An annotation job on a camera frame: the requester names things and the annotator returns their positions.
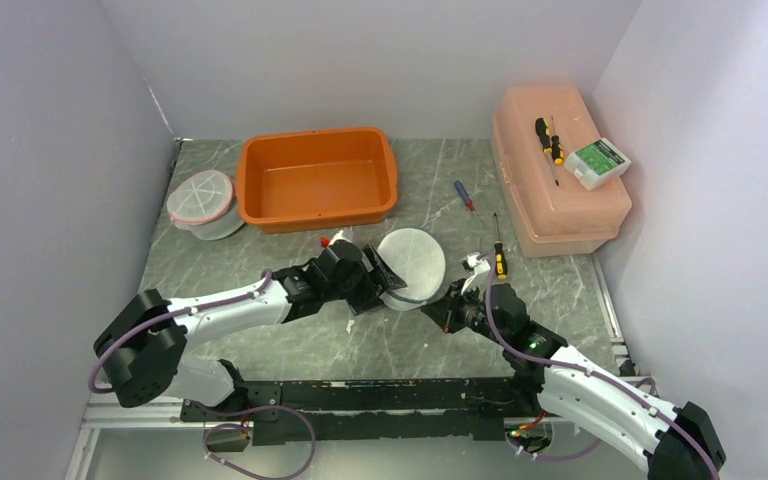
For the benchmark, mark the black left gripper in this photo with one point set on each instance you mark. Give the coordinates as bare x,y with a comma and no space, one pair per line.
379,279

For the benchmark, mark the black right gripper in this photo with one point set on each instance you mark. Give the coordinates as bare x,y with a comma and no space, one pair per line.
446,310

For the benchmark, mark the white mesh blue-zip laundry bag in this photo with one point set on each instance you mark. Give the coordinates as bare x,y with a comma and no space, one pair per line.
418,259

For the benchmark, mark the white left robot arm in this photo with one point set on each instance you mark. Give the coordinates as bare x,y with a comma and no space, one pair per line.
142,354

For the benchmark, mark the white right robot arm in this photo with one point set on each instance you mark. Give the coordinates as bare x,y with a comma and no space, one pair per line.
664,440

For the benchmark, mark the white mesh pink-zip laundry bag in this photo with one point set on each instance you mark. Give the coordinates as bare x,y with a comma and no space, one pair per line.
205,205

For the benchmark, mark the black yellow screwdriver on table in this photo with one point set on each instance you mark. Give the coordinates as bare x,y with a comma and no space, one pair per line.
500,261

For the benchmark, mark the blue red screwdriver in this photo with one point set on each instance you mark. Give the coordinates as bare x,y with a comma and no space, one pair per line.
464,195

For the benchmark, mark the orange plastic tub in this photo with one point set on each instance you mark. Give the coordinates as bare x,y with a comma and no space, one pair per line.
316,179

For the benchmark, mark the translucent pink storage box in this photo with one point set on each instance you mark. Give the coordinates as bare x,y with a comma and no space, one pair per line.
552,212

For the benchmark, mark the thin black yellow screwdriver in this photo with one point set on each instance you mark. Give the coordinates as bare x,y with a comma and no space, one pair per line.
556,150

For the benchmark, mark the large black yellow screwdriver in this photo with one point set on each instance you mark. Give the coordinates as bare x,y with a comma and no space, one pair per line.
543,132

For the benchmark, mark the white green small box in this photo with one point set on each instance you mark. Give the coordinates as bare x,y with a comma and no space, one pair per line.
596,163

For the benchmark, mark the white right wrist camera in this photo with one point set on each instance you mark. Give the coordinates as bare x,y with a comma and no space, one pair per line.
478,267

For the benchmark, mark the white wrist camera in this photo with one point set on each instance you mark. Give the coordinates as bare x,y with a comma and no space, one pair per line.
345,234
478,267

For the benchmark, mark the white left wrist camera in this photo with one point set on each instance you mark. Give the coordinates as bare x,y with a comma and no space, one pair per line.
345,234

